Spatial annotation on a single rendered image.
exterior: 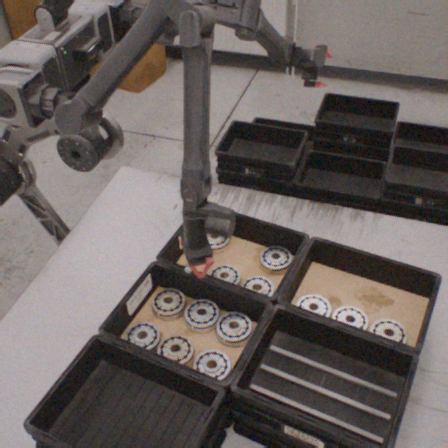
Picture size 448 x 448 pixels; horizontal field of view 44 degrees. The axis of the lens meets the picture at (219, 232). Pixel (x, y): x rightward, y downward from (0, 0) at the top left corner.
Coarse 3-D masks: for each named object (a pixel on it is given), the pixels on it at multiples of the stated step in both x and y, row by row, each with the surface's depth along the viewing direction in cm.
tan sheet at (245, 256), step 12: (240, 240) 187; (228, 252) 184; (240, 252) 183; (252, 252) 183; (180, 264) 180; (216, 264) 180; (228, 264) 180; (240, 264) 179; (252, 264) 179; (264, 276) 175; (276, 276) 175; (276, 288) 171
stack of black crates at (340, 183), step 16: (304, 160) 277; (320, 160) 284; (336, 160) 281; (352, 160) 278; (368, 160) 275; (304, 176) 281; (320, 176) 284; (336, 176) 283; (352, 176) 283; (368, 176) 281; (384, 176) 265; (304, 192) 267; (320, 192) 262; (336, 192) 259; (352, 192) 257; (368, 192) 273; (368, 208) 260
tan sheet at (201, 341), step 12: (156, 288) 173; (192, 300) 169; (144, 312) 167; (132, 324) 163; (156, 324) 163; (168, 324) 163; (180, 324) 163; (252, 324) 162; (120, 336) 160; (192, 336) 159; (204, 336) 159; (204, 348) 156; (216, 348) 156; (228, 348) 156; (240, 348) 156
